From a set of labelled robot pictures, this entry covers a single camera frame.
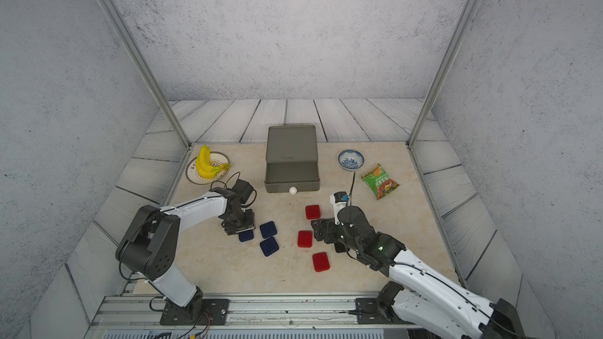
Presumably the blue white porcelain bowl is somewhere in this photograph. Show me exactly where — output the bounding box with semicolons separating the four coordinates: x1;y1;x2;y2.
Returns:
338;149;365;172

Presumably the cream round plate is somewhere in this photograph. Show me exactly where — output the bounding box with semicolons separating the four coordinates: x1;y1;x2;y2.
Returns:
185;151;231;185

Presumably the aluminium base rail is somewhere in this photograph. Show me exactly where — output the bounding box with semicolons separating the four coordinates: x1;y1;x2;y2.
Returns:
85;292;439;338

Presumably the black brooch box right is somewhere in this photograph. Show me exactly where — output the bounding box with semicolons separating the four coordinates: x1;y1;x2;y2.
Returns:
334;243;347;254

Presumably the three-drawer storage cabinet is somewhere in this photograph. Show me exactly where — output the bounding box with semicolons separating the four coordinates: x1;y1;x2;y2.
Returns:
265;125;319;168

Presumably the red brooch box middle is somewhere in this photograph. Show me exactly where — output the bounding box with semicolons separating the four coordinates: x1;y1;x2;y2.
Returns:
297;230;313;248

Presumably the red brooch box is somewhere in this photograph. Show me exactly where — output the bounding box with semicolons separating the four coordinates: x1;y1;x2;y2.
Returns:
297;230;313;248
305;205;321;221
312;252;331;272

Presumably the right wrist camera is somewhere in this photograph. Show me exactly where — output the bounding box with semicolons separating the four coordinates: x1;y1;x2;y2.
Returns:
330;191;349;225

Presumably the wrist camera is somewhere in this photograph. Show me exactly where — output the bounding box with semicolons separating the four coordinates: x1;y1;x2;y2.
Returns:
231;179;254;205
330;191;349;225

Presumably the red brooch box upper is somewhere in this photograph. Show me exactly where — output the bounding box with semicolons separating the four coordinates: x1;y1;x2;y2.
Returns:
305;205;321;221

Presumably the right metal frame post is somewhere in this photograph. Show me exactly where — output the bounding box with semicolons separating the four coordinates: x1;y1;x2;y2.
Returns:
407;0;480;149

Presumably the yellow banana bunch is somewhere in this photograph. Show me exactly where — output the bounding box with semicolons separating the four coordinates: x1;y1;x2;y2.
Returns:
195;145;231;180

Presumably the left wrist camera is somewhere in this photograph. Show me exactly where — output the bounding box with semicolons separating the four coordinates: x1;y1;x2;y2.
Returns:
231;179;254;205

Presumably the red brooch box lower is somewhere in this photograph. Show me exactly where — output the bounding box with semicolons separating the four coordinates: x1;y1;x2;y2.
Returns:
312;252;331;272

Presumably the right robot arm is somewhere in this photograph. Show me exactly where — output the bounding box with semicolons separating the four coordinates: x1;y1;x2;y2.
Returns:
311;206;526;338

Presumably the left metal frame post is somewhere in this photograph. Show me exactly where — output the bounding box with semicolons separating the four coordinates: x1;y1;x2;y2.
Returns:
97;0;192;150

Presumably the green snack bag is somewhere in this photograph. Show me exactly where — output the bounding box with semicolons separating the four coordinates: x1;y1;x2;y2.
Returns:
361;164;399;200

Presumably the blue brooch box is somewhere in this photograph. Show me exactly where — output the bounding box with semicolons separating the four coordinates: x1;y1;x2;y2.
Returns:
260;237;280;257
260;221;278;239
238;230;254;243

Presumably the metal frame post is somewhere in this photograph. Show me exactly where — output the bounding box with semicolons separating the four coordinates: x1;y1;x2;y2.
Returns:
407;0;480;149
97;0;192;150

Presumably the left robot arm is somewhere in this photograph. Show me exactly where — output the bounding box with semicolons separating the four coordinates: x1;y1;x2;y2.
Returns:
116;182;255;320

